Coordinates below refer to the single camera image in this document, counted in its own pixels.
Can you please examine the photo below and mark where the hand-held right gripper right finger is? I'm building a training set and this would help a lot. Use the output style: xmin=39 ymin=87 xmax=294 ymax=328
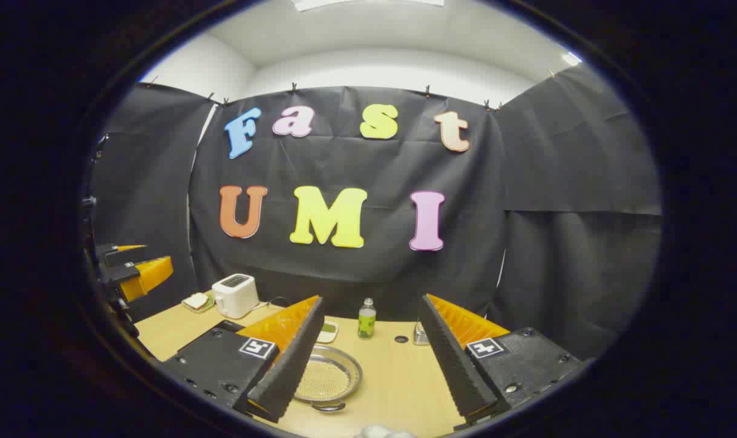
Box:
xmin=417 ymin=294 xmax=582 ymax=426

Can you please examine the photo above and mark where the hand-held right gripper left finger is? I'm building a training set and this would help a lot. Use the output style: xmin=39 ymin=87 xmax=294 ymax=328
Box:
xmin=161 ymin=296 xmax=325 ymax=423

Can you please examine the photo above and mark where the stainless steel pot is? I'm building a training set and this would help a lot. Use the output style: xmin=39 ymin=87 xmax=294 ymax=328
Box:
xmin=292 ymin=344 xmax=364 ymax=413

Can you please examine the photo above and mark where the pile of soybeans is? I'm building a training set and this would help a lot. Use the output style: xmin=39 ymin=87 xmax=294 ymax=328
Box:
xmin=296 ymin=359 xmax=351 ymax=400

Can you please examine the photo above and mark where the white rectangular plate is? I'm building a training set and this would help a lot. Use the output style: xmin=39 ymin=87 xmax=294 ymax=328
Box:
xmin=182 ymin=292 xmax=216 ymax=314

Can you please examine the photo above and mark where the white toaster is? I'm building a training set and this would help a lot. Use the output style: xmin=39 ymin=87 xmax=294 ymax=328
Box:
xmin=212 ymin=273 xmax=260 ymax=319

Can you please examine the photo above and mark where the clear bottle with green label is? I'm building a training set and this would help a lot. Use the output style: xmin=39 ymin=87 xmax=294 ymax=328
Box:
xmin=358 ymin=297 xmax=377 ymax=339

